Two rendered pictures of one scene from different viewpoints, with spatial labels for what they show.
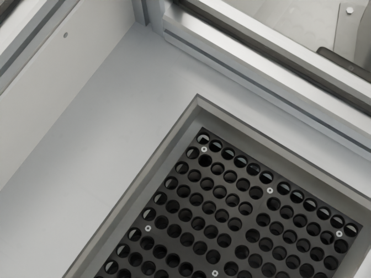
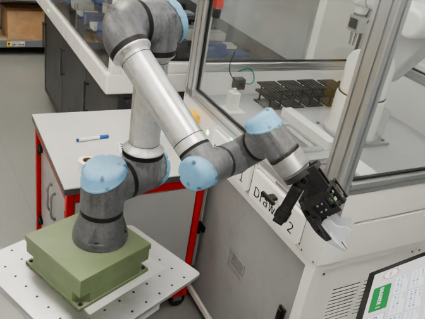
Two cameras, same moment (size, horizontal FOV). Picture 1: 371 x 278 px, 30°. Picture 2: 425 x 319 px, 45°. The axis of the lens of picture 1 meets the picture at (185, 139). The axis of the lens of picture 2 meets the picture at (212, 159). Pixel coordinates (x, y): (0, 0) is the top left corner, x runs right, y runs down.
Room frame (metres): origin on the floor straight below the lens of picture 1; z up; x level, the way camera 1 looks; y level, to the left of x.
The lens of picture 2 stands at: (1.69, 0.11, 1.77)
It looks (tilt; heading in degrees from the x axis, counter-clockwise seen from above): 28 degrees down; 199
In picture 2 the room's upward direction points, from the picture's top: 10 degrees clockwise
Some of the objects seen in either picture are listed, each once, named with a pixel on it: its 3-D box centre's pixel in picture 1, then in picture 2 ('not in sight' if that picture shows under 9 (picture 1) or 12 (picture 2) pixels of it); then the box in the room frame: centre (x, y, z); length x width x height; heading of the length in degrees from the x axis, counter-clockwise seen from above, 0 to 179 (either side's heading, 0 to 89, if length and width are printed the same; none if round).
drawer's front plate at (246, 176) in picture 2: not in sight; (230, 158); (0.06, -0.39, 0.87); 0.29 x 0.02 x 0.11; 51
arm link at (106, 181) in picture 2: not in sight; (105, 184); (0.70, -0.52, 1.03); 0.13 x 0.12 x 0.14; 164
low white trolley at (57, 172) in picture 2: not in sight; (112, 215); (0.03, -0.89, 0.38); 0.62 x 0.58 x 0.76; 51
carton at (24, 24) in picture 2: not in sight; (25, 21); (-2.32, -3.47, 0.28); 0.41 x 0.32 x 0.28; 144
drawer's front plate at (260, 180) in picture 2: not in sight; (276, 204); (0.26, -0.14, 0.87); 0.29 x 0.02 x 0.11; 51
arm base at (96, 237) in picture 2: not in sight; (100, 221); (0.71, -0.52, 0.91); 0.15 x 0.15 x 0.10
